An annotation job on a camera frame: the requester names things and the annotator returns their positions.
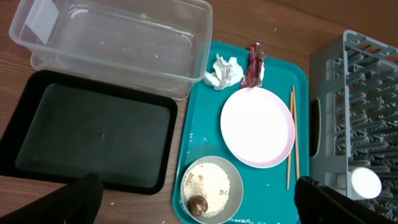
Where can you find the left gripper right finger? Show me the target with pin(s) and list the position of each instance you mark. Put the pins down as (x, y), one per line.
(317, 203)

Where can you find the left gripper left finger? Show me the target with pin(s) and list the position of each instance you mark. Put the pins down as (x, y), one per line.
(76, 202)

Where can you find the white plastic cup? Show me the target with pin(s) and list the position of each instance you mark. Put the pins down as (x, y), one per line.
(359, 183)

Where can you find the white round plate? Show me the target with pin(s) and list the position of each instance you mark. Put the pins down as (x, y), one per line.
(257, 128)

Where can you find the grey dishwasher rack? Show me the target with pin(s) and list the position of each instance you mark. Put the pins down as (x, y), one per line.
(353, 113)

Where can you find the black plastic tray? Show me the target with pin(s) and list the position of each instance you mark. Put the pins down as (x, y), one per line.
(65, 127)

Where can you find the right wooden chopstick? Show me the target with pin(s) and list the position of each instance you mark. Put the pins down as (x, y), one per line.
(294, 105)

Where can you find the wooden chopstick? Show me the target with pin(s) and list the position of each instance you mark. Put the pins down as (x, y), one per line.
(294, 105)
(289, 158)

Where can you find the grey bowl with rice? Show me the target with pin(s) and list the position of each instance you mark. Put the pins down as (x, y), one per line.
(211, 190)

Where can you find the teal serving tray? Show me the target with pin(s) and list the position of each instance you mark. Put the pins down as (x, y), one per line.
(266, 197)

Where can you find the left wooden chopstick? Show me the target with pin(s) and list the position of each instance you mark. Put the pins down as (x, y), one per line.
(289, 158)

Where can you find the red foil snack wrapper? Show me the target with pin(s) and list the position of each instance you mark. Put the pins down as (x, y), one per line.
(255, 72)

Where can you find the crumpled white tissue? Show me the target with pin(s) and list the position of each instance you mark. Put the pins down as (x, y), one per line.
(225, 74)

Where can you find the clear plastic bin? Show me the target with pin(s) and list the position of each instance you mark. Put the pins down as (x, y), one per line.
(156, 46)

